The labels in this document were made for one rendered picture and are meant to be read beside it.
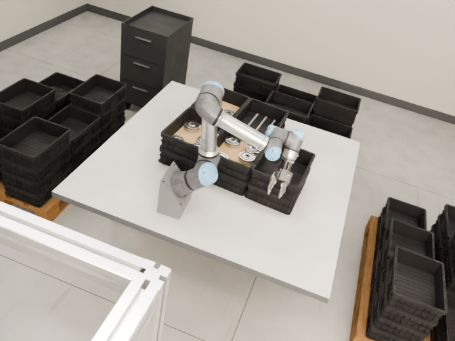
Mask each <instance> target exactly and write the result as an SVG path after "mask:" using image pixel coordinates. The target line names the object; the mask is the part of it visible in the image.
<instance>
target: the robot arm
mask: <svg viewBox="0 0 455 341"><path fill-rule="evenodd" d="M223 96H224V88H223V87H222V86H221V85H220V84H219V83H218V82H215V81H208V82H206V83H205V84H204V85H203V86H202V87H201V90H200V93H199V94H198V97H197V98H196V101H195V108H196V111H197V113H198V115H199V116H200V117H201V118H202V130H201V146H200V147H199V148H198V159H197V162H196V164H195V167H194V168H193V169H190V170H187V171H177V172H175V173H173V174H172V175H171V179H170V182H171V188H172V190H173V192H174V193H175V195H176V196H178V197H179V198H185V197H188V196H189V195H190V194H191V193H192V192H193V191H195V190H197V189H200V188H203V187H206V186H209V185H212V184H213V183H214V182H216V180H217V178H218V173H217V172H218V171H217V165H218V163H219V161H220V151H219V148H218V147H217V128H218V127H220V128H222V129H223V130H225V131H227V132H228V133H231V134H232V135H234V136H236V137H238V138H239V139H241V140H243V141H245V142H247V143H248V144H250V145H252V146H253V147H255V148H257V149H259V150H261V151H262V152H265V157H266V158H267V159H268V160H271V161H275V160H277V159H279V157H280V154H281V153H282V144H283V145H286V146H285V148H284V151H283V154H282V155H283V156H282V159H283V160H284V161H283V160H281V161H280V162H279V163H278V164H277V165H276V166H275V167H274V169H273V173H272V174H271V176H270V178H269V185H268V189H267V192H268V195H269V194H270V192H271V190H272V188H273V186H274V184H276V179H279V180H282V181H284V182H282V183H281V184H280V186H281V188H280V193H279V194H278V198H279V199H280V198H281V197H282V195H283V194H284V193H285V191H286V187H287V186H288V184H289V183H290V180H291V177H292V175H293V173H291V172H290V168H291V166H292V164H293V163H295V160H296V159H297V157H298V156H299V155H298V153H299V150H300V148H301V145H302V143H303V140H304V137H305V133H304V132H303V131H300V130H297V129H292V130H291V131H287V130H285V129H282V128H280V127H277V126H274V125H272V124H271V125H269V126H268V128H267V130H266V133H265V135H264V134H262V133H260V132H259V131H256V130H255V129H253V128H252V127H250V126H248V125H247V124H244V123H243V122H241V121H239V120H238V119H236V118H234V117H233V116H230V115H229V114H227V113H225V111H224V109H223V108H222V99H223Z"/></svg>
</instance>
